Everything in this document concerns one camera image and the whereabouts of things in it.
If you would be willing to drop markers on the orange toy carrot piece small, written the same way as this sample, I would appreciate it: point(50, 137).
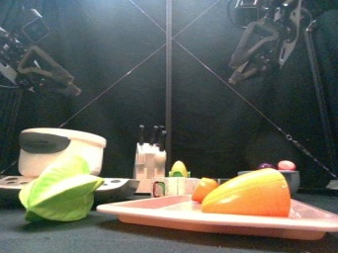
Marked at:
point(203, 189)

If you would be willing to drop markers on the green toy carrot top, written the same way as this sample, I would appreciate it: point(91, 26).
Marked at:
point(59, 191)

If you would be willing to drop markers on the orange toy carrot piece large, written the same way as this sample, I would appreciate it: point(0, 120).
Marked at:
point(249, 195)

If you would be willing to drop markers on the white toy pot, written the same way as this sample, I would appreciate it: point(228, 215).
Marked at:
point(57, 150)

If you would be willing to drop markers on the purple toy ball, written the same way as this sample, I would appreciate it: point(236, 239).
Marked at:
point(266, 165)

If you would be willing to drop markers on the pink toy ball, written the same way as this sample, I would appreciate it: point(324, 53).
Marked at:
point(286, 165)

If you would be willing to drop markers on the toy corn cob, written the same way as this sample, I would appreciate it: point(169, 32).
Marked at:
point(179, 169)

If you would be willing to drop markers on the grey toy bowl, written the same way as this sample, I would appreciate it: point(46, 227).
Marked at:
point(292, 179)

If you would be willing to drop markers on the white toy knife block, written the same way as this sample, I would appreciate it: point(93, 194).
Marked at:
point(150, 164)

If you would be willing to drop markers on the white toy cup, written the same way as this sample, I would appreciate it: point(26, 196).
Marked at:
point(174, 186)

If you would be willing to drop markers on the grey toy stove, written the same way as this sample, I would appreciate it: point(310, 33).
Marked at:
point(117, 187)

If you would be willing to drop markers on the pink plastic tray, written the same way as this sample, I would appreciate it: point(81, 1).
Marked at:
point(185, 214)

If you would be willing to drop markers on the vertical metal frame pole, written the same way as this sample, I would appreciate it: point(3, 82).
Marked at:
point(169, 82)

